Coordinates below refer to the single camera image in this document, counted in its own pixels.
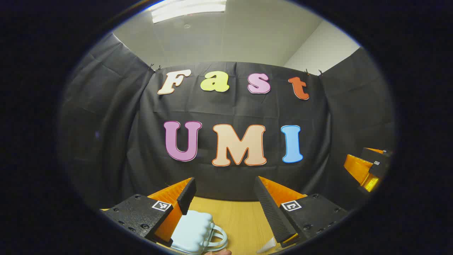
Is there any black backdrop cloth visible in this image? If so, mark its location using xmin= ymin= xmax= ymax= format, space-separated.
xmin=58 ymin=34 xmax=395 ymax=213

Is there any light blue suitcase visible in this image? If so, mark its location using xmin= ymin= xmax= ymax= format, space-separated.
xmin=170 ymin=210 xmax=228 ymax=255

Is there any white skin care tube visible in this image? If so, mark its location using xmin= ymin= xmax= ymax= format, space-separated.
xmin=257 ymin=238 xmax=276 ymax=254

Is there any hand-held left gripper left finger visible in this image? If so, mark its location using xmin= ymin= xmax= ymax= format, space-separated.
xmin=101 ymin=177 xmax=197 ymax=248

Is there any ceiling light panel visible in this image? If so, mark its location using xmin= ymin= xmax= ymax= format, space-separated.
xmin=151 ymin=0 xmax=227 ymax=24

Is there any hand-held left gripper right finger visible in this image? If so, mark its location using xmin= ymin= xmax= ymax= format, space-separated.
xmin=253 ymin=176 xmax=349 ymax=248

